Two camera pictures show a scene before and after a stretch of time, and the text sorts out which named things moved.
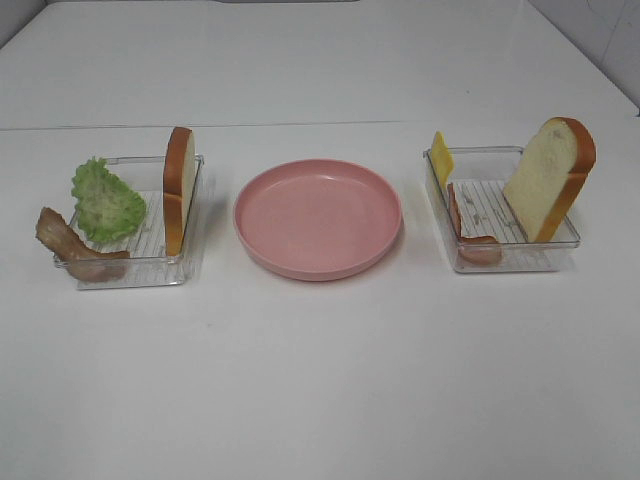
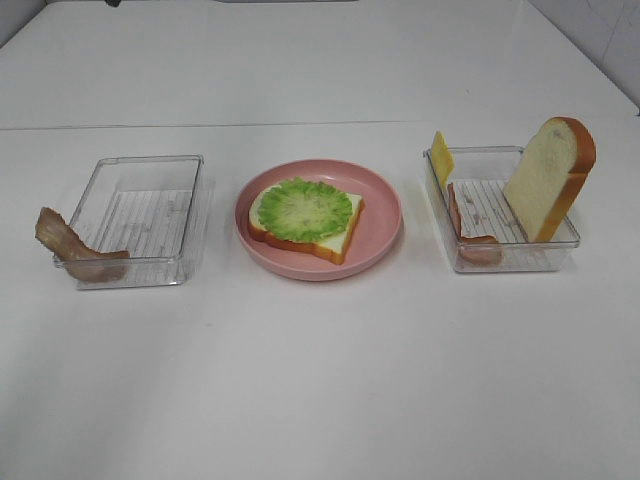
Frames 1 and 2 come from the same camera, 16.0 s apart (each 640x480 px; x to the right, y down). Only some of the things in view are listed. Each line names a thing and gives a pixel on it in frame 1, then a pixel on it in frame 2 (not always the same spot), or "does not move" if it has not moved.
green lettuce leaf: x=107 y=209 to x=301 y=210
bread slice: x=551 y=177 does not move
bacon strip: x=79 y=257 does not move
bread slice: x=177 y=168 to x=332 y=248
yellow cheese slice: x=442 y=159 does not move
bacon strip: x=481 y=249 does not move
